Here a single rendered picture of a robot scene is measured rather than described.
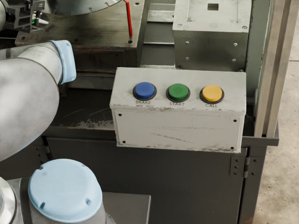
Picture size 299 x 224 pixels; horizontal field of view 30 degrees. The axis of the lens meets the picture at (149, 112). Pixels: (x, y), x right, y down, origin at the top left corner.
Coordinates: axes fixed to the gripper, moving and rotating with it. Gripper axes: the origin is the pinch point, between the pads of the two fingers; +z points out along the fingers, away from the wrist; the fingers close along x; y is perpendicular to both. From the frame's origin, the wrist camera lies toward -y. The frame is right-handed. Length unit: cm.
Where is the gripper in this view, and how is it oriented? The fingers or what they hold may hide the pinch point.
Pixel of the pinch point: (35, 2)
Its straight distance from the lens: 127.5
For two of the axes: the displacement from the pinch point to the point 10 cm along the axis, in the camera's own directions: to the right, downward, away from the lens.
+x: 1.7, -9.3, -3.2
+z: 3.3, -2.6, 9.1
